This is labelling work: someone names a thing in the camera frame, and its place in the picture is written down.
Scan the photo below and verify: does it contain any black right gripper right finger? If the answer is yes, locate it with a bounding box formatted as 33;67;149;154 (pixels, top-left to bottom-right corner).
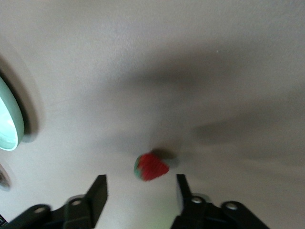
171;174;223;229

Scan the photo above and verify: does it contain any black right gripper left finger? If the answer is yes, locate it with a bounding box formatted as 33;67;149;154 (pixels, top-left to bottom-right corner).
63;174;109;229

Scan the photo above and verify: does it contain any red strawberry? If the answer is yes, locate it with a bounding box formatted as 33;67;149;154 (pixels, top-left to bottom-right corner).
133;152;170;182

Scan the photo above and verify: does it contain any pale green round plate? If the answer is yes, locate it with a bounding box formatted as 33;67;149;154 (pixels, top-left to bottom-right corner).
0;76;25;151

